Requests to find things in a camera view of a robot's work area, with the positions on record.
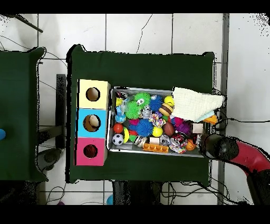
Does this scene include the black cable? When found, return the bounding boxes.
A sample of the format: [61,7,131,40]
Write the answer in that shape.
[213,117,270,130]

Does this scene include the blue spiky ball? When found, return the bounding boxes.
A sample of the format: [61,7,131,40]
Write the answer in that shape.
[135,118,155,137]
[149,95,163,112]

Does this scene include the yellow ball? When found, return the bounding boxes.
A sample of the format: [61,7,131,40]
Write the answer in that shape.
[151,126,163,137]

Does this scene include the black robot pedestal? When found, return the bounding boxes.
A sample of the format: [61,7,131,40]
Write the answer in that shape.
[112,180,169,205]

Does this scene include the shallow mesh bin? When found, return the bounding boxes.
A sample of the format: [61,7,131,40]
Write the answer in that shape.
[106,86,214,158]

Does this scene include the green spiky ball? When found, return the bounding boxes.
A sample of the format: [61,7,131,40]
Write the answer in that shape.
[134,92,152,108]
[124,100,142,119]

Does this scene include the wooden box three holes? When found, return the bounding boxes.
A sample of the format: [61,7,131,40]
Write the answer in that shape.
[74,79,111,166]

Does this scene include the wooden burger toy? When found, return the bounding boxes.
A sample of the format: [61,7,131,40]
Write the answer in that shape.
[158,102,174,117]

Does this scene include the black upright panel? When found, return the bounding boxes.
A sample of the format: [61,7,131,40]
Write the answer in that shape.
[55,73,67,148]

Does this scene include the cream waffle cloth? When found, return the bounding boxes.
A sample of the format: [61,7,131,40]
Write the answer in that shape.
[171,87,225,123]

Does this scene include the small soccer ball toy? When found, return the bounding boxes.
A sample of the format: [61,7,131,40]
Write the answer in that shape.
[112,133,124,146]

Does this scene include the long orange toy brick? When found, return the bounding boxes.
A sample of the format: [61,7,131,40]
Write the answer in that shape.
[142,143,170,153]

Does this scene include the thin dark rod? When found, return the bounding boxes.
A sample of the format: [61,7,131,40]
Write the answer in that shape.
[8,14,44,33]

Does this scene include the green cloth side table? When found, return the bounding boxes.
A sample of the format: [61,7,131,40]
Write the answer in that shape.
[0,47,48,182]

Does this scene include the red ball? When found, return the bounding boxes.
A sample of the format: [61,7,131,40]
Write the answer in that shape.
[113,123,124,134]

